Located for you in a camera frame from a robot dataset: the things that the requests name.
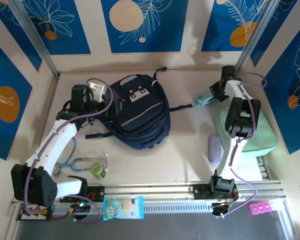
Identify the pink clear pill organizer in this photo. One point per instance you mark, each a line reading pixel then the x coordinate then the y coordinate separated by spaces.
pixel 258 208

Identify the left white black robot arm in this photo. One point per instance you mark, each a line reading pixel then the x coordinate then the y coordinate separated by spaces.
pixel 57 140

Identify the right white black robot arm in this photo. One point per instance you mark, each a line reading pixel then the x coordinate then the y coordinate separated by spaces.
pixel 231 155

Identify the aluminium frame post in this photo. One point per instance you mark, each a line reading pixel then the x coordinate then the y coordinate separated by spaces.
pixel 40 47
pixel 250 47

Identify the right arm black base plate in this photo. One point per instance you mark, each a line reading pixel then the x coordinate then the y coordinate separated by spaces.
pixel 200 191

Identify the aluminium mounting rail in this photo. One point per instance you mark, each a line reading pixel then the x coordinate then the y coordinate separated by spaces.
pixel 152 190

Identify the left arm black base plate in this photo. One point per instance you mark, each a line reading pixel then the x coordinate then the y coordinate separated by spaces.
pixel 98 193

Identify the blue snack packet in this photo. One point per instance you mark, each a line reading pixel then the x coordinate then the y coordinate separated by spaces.
pixel 123 208

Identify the green tape roll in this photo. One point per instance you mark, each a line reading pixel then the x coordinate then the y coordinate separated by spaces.
pixel 97 170

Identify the lilac glasses case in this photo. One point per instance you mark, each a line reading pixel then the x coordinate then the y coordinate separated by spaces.
pixel 214 150

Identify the blue stethoscope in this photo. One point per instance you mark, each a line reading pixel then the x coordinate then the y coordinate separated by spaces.
pixel 57 170

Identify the blue floral wall poster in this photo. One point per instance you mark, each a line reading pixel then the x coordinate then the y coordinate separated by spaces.
pixel 165 37
pixel 17 32
pixel 285 25
pixel 5 130
pixel 285 125
pixel 65 37
pixel 215 30

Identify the black power distribution board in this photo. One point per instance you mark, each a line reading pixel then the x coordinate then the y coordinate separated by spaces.
pixel 40 216

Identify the light blue pencil pouch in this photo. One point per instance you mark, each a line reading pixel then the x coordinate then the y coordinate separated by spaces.
pixel 203 98

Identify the mint green zip case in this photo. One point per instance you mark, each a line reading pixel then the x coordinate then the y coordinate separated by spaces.
pixel 262 140

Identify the yellow power connector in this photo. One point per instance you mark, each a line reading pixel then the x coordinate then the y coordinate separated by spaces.
pixel 76 206

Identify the navy blue backpack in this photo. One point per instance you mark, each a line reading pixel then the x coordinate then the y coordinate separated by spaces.
pixel 142 117

